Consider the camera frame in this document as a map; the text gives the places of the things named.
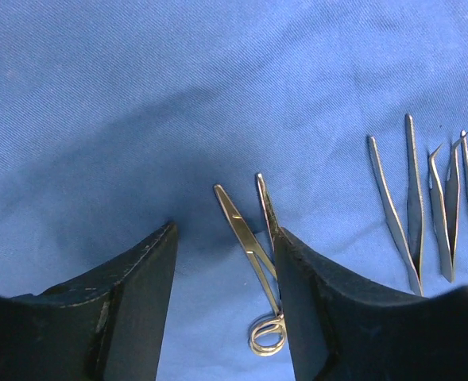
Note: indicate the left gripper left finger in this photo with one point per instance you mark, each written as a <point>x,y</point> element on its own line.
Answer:
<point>106,324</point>

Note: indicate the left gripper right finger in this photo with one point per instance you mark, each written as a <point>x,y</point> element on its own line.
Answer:
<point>343,326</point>

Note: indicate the steel scissors ring handles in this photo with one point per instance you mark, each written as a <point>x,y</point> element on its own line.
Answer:
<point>257,256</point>

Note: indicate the blue surgical cloth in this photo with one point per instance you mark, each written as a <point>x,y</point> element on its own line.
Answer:
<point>117,116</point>

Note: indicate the steel forceps ring handles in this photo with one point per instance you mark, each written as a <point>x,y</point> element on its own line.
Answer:
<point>268,210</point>

